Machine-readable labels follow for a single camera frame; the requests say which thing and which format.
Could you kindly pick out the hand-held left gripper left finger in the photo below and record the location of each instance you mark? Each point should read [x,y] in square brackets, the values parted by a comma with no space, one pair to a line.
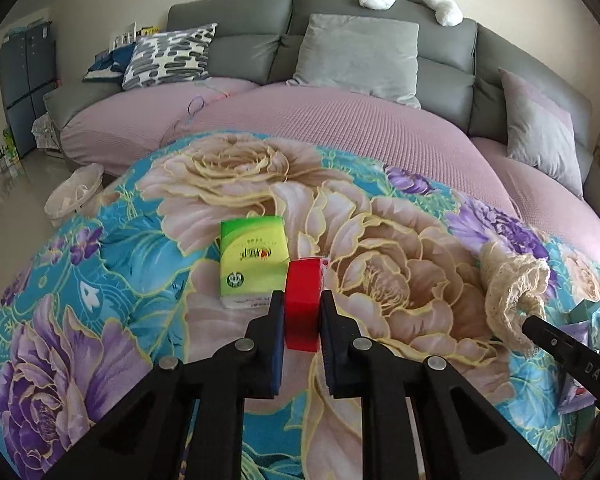
[278,340]

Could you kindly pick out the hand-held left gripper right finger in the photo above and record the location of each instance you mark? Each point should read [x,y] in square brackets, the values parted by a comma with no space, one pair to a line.
[326,347]

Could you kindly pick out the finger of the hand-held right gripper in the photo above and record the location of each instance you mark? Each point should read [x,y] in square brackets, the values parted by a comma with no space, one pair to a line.
[545,332]

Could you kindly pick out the red box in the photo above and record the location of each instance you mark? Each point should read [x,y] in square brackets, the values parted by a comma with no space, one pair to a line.
[304,300]

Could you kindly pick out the cream crochet cloth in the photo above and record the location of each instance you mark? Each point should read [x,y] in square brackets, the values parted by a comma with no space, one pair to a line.
[512,285]

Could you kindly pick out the green tissue packet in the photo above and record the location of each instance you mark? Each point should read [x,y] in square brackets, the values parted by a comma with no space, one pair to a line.
[252,255]

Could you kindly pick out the purple wipes packet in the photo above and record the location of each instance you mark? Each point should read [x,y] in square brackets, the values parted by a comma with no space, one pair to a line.
[575,392]

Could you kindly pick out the floral blanket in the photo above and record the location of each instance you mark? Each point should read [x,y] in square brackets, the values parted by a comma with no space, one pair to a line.
[130,270]

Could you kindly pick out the lilac grey cushion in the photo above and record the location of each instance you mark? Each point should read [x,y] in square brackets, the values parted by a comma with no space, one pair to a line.
[542,130]

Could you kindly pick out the pink sofa cover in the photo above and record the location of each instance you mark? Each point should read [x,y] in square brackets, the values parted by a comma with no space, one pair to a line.
[340,120]

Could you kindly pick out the white woven basket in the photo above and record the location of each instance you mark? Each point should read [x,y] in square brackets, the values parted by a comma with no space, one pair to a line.
[75,192]

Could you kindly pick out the grey sofa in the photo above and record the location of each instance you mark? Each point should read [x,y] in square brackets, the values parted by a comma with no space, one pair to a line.
[445,60]

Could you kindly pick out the plain grey cushion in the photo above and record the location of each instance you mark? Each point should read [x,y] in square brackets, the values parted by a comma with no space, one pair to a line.
[360,55]

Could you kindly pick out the black white patterned cushion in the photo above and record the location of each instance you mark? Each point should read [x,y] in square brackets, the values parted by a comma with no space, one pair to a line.
[167,57]

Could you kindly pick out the patterned storage box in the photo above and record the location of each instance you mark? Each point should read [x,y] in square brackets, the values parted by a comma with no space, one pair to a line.
[45,132]

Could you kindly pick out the blue cushion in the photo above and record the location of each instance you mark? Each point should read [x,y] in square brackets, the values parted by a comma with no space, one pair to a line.
[107,62]

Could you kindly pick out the floor rack with bottles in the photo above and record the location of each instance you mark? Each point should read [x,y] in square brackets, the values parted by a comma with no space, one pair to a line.
[2,152]

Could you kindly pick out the stack of books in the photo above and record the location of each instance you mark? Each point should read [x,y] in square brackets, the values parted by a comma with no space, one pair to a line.
[130,35]

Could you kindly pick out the dark grey refrigerator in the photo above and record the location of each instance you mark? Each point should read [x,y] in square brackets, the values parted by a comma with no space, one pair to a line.
[25,85]

